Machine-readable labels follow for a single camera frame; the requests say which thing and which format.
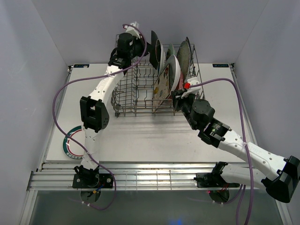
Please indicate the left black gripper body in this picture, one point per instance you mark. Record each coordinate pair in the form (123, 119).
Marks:
(138, 47)

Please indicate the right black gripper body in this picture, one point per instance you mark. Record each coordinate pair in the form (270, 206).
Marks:
(184, 104)

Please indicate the pink dotted scalloped plate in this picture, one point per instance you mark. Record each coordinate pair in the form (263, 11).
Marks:
(180, 82)

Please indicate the teal square plate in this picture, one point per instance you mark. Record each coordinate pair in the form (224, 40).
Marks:
(155, 48)

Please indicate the cream square flower plate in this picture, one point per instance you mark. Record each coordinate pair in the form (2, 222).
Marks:
(161, 87)

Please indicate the mint green flower plate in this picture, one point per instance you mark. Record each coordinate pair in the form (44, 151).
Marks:
(170, 51)

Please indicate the white oval platter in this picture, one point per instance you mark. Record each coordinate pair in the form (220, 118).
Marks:
(174, 72)

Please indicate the speckled beige round plate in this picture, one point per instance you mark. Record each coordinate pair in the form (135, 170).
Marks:
(184, 58)

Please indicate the black square floral plate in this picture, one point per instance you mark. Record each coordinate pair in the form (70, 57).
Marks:
(191, 54)

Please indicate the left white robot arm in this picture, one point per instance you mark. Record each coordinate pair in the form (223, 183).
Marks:
(94, 114)

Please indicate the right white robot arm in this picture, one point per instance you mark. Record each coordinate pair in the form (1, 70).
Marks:
(277, 175)

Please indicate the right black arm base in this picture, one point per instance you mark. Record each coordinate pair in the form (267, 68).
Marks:
(209, 180)

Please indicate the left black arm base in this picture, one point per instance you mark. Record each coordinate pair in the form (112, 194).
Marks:
(103, 180)

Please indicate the right logo sticker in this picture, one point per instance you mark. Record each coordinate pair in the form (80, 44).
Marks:
(220, 65)

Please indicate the logo sticker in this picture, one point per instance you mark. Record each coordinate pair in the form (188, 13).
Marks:
(220, 65)
(81, 66)

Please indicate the left logo sticker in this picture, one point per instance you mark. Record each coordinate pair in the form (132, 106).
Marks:
(81, 66)

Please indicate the round plate red teal rim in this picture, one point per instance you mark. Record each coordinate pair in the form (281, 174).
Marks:
(72, 149)

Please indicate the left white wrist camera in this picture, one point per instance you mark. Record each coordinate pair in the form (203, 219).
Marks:
(132, 29)

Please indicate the grey wire dish rack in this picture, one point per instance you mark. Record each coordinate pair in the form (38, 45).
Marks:
(134, 93)

